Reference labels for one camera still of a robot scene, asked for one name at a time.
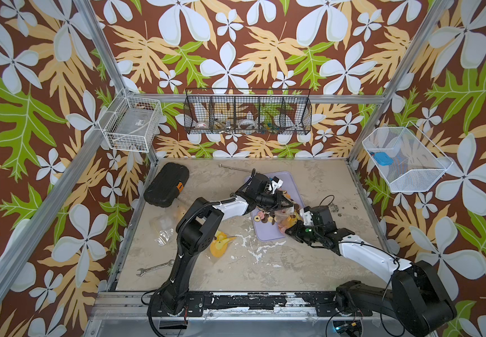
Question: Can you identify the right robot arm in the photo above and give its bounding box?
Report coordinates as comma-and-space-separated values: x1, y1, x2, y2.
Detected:
280, 206, 457, 336

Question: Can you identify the small metal wrench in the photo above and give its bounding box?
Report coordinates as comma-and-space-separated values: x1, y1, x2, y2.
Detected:
136, 259, 175, 277

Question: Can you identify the white wire basket left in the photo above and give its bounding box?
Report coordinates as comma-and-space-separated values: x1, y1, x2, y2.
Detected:
98, 90, 163, 153

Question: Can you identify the metal rod tool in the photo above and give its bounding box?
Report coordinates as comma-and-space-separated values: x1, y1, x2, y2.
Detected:
219, 164, 254, 174

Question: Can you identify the black hard case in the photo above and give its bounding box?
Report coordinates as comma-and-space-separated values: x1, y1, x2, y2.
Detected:
143, 162, 190, 208

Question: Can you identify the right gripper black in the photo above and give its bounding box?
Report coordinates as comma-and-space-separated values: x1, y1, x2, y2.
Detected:
282, 219, 323, 245

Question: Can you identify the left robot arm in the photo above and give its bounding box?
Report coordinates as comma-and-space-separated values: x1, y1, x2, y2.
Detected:
150, 171, 293, 315

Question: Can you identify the pile of poured cookies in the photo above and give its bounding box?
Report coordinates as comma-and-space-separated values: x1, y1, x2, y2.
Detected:
254, 190, 300, 225

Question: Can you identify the ziploc bag with brown items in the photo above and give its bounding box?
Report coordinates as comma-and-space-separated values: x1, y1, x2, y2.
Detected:
209, 230, 235, 258

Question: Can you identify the black wire basket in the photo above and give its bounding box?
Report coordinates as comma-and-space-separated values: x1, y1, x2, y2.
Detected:
183, 88, 313, 135

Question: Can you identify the ziploc bag with yellow cookies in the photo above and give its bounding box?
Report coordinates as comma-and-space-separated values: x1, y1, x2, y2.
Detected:
149, 213, 177, 247

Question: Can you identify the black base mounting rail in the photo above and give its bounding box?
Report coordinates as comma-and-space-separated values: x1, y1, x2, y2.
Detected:
147, 292, 372, 317

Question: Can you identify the white mesh basket right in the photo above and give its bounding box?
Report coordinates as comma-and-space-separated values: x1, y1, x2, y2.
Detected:
362, 122, 453, 193

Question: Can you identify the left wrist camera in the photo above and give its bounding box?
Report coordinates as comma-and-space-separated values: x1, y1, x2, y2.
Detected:
268, 176, 283, 194

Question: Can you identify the blue object in basket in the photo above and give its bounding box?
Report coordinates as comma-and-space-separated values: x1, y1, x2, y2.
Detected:
372, 152, 394, 167

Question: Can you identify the ziploc bag with yellow toy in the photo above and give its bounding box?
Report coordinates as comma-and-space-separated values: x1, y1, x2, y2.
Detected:
275, 206, 302, 234

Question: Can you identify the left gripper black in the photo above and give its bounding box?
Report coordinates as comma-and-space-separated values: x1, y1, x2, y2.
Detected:
255, 190, 294, 211

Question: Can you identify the lavender plastic tray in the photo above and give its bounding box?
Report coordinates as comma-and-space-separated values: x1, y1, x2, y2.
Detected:
251, 171, 305, 242

